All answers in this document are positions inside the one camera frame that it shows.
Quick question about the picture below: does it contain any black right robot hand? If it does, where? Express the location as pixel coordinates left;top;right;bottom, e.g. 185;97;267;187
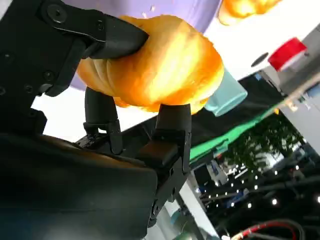
0;0;193;240

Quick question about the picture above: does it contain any orange toy bread roll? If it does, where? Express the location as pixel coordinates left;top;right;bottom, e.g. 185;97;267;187
216;0;284;27
76;14;225;116

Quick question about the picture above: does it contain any green cloth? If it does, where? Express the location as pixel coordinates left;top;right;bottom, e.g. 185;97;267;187
189;108;280;165

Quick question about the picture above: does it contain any pale green mug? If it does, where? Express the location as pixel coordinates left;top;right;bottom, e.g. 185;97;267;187
203;69;249;118

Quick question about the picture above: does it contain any black cloth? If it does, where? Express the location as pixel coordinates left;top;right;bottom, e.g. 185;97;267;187
119;73;291;151

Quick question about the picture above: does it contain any lilac plate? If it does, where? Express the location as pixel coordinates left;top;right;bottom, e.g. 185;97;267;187
65;0;221;95

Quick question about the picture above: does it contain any red cap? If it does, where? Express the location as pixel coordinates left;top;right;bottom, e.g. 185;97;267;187
268;37;309;73

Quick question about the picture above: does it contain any red cable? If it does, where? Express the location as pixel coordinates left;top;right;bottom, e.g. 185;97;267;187
231;223;300;240

